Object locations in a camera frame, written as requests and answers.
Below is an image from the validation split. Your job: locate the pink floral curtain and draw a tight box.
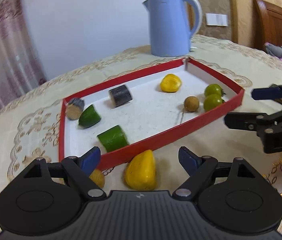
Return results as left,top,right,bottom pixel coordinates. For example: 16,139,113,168
0,0,46,110

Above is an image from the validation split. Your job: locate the brown longan with stem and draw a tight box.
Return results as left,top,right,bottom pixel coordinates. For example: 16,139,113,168
176,96,200,125

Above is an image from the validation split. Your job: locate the cream embroidered tablecloth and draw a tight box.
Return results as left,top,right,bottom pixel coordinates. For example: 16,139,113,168
0,35,282,233

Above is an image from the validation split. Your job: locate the blue electric kettle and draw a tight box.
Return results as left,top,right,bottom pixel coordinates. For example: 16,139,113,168
143,0,203,57

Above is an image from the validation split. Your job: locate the green cucumber end piece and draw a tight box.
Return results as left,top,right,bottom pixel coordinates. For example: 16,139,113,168
79,105,101,128

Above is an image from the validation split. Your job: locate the dark eggplant piece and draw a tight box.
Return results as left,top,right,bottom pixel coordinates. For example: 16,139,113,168
65,98,85,120
108,85,133,107

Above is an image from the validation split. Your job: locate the wooden bed headboard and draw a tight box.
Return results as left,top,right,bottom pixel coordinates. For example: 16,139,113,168
253,0,282,50

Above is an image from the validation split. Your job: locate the white wall switch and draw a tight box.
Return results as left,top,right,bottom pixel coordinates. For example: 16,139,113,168
206,13,228,27

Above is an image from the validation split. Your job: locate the red shallow cardboard box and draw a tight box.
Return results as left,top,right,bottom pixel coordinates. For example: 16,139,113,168
59,58,244,170

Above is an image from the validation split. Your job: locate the yellow pepper wedge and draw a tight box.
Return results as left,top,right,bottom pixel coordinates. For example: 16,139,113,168
124,150,157,191

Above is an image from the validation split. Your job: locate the green tomato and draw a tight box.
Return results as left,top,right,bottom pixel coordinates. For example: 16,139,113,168
203,94,224,112
204,83,225,97

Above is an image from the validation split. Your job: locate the large yellow pepper piece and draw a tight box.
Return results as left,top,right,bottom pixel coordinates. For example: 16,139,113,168
160,74,182,93

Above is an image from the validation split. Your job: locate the gold wall moulding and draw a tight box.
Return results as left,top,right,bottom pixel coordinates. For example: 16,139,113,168
198,0,238,43

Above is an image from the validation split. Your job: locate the small yellow round fruit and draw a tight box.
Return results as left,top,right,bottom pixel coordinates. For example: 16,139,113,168
89,168,105,189

